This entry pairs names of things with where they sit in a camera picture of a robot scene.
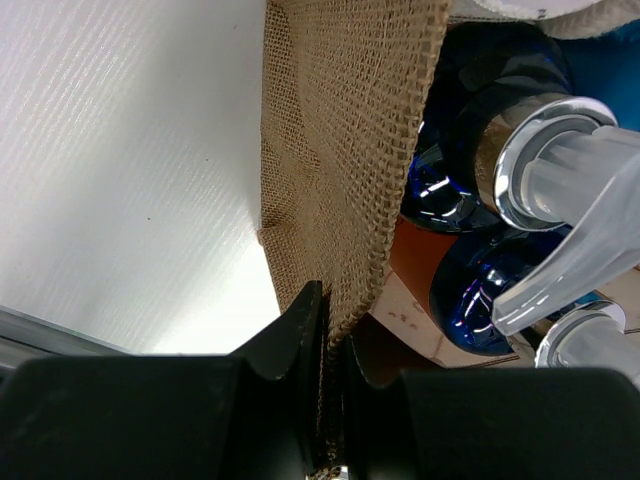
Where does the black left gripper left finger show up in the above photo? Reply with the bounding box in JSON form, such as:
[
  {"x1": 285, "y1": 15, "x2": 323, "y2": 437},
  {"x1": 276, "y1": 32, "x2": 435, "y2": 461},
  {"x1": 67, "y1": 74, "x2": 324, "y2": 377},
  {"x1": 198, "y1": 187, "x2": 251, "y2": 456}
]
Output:
[{"x1": 1, "y1": 281, "x2": 323, "y2": 479}]

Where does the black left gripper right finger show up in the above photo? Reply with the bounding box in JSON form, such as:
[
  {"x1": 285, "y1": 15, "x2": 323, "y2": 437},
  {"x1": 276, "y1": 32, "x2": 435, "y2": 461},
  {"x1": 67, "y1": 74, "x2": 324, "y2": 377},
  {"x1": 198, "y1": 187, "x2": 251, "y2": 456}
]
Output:
[{"x1": 344, "y1": 341, "x2": 639, "y2": 479}]

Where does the dark blue pump bottle front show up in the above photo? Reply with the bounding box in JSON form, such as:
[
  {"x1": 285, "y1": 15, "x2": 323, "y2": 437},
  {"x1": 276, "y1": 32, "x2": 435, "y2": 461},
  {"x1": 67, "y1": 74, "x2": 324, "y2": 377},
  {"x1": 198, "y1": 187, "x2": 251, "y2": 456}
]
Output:
[{"x1": 429, "y1": 227, "x2": 639, "y2": 384}]

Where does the dark blue pump bottle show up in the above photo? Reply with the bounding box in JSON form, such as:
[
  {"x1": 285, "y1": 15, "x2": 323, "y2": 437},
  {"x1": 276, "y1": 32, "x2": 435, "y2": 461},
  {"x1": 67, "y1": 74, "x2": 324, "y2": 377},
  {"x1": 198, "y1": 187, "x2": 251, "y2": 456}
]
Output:
[
  {"x1": 429, "y1": 227, "x2": 639, "y2": 384},
  {"x1": 401, "y1": 23, "x2": 639, "y2": 335}
]

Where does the canvas and burlap tote bag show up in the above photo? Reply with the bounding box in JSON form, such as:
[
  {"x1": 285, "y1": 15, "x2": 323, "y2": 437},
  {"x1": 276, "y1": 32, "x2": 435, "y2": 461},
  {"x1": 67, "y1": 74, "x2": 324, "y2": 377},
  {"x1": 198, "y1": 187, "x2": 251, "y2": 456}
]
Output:
[{"x1": 257, "y1": 0, "x2": 640, "y2": 480}]

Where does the teal blue pump bottle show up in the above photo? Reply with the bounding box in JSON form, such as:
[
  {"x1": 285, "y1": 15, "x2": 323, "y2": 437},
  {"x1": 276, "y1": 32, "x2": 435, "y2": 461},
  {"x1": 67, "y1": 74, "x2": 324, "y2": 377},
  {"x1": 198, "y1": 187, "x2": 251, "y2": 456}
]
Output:
[{"x1": 558, "y1": 20, "x2": 640, "y2": 131}]

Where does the orange box in bag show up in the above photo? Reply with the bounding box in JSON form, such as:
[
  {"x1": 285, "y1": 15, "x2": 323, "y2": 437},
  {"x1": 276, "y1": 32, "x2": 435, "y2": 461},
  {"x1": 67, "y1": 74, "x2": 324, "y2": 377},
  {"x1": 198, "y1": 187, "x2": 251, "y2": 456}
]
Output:
[{"x1": 389, "y1": 218, "x2": 458, "y2": 317}]

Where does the aluminium front rail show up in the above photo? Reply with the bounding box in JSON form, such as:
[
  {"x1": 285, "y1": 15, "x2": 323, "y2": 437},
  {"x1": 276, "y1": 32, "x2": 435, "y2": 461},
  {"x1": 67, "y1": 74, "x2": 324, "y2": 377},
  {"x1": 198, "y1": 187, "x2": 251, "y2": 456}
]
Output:
[{"x1": 1, "y1": 307, "x2": 131, "y2": 381}]

